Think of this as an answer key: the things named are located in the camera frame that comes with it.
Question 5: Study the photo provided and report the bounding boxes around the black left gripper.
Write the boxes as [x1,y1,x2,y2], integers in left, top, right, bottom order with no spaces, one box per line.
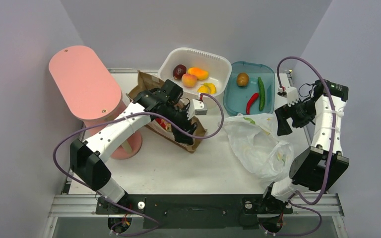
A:
[162,103,197,144]

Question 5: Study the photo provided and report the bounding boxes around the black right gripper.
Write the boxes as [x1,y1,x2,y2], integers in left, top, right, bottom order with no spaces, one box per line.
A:
[275,99,316,137]

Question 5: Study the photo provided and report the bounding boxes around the red package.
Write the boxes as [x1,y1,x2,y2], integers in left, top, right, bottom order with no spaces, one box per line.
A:
[155,118,172,132]

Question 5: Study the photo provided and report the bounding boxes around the brown paper grocery bag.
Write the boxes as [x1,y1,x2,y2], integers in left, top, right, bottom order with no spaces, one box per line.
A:
[127,71,206,153]

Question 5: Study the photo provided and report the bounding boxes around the orange peach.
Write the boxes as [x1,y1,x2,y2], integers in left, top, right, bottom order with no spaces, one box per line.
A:
[182,73,198,88]

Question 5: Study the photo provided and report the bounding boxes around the green cucumber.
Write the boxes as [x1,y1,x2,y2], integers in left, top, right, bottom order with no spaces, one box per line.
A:
[257,77,266,111]

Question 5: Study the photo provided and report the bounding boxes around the red chili pepper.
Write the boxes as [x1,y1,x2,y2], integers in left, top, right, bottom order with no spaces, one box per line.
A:
[246,93,259,115]

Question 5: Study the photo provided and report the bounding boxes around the white plastic grocery bag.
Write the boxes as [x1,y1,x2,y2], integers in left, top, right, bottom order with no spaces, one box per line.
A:
[222,114,295,188]

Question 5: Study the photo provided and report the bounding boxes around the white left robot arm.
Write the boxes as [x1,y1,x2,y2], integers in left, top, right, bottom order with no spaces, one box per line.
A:
[70,80,205,213]

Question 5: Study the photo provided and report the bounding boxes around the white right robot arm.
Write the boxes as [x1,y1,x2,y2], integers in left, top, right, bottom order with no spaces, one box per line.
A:
[260,80,349,214]

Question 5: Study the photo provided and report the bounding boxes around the dark red plum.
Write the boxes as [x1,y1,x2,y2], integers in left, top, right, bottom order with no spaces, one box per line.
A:
[172,64,187,80]

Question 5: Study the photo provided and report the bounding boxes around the orange yellow mango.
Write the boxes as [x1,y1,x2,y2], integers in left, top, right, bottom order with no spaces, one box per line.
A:
[188,67,209,80]

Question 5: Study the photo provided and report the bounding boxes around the white plastic basket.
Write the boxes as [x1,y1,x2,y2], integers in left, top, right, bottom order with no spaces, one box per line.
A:
[158,47,232,101]

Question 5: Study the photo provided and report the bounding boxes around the teal transparent plastic tub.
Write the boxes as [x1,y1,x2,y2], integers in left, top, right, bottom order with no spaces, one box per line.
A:
[223,61,275,116]

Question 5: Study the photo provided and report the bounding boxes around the brown kiwi fruit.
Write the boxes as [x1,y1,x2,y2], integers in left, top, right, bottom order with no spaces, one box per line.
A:
[236,73,250,88]

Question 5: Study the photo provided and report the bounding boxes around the pink tiered shelf stand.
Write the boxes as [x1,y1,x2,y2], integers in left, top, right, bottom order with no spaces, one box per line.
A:
[49,46,142,159]

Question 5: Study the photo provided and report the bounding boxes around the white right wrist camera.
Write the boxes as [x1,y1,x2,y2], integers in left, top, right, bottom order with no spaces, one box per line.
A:
[277,86,301,107]

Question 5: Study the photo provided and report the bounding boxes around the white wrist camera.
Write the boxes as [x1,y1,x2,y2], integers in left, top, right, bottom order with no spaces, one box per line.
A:
[277,86,301,107]
[186,99,208,120]

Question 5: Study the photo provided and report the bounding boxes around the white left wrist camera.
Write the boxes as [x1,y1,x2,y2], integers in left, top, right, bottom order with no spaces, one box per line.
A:
[186,99,208,120]

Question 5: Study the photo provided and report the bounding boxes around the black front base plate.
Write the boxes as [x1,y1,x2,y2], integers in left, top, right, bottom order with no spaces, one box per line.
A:
[95,193,293,230]

